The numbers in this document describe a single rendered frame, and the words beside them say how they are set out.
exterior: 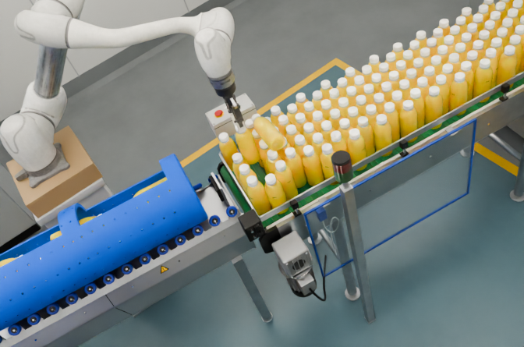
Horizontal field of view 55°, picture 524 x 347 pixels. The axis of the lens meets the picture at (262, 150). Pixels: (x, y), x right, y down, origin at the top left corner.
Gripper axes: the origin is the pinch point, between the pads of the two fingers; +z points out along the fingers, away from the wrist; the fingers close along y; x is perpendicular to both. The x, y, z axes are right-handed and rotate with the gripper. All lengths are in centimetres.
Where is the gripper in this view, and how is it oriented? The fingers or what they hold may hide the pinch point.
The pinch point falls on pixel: (238, 122)
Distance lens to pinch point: 194.0
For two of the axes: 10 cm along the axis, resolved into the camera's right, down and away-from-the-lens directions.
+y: 4.3, 6.0, -6.8
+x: 8.8, -4.6, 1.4
